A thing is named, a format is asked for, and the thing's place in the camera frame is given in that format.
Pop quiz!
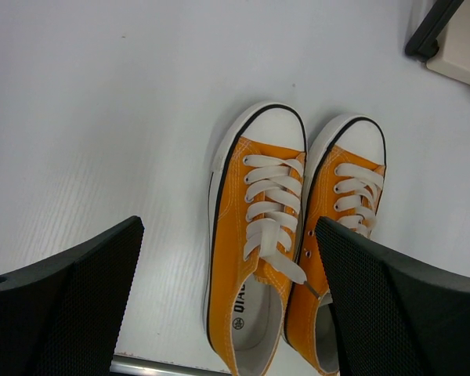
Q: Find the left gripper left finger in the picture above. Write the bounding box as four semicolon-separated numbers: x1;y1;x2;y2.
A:
0;216;144;375

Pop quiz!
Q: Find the aluminium mounting rail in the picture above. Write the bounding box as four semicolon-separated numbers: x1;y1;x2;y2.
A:
110;355;226;376

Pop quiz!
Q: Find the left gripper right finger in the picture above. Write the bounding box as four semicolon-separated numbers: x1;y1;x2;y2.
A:
315;217;470;375

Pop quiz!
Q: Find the beige black shoe shelf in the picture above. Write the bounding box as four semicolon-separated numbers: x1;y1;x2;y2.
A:
404;1;470;86

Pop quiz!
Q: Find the orange canvas sneaker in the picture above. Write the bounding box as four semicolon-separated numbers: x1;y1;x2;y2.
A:
284;114;386;375
204;102;307;375

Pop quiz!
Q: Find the right orange canvas sneaker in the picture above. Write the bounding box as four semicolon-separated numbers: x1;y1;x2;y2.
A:
284;114;386;375

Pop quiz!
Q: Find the left orange canvas sneaker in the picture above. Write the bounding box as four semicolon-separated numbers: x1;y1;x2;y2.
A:
204;102;307;375

